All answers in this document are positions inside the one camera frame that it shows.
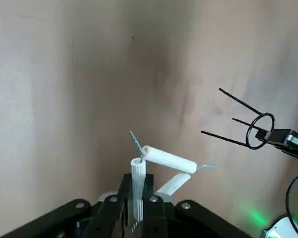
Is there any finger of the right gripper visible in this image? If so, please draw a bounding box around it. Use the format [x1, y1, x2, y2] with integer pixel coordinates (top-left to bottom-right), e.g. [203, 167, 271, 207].
[255, 128, 298, 149]
[273, 142, 298, 163]

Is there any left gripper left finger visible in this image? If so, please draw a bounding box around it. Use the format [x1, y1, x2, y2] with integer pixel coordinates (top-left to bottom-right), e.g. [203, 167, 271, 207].
[0, 173, 134, 238]

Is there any white clay triangle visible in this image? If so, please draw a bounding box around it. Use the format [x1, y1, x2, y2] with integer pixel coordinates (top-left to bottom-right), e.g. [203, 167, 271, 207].
[129, 130, 216, 234]

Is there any black wire tripod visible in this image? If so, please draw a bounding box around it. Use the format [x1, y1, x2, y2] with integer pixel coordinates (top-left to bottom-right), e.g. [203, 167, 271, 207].
[200, 87, 276, 150]

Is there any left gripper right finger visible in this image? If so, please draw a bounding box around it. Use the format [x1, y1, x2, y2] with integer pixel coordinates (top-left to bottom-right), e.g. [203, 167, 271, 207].
[139, 173, 250, 238]

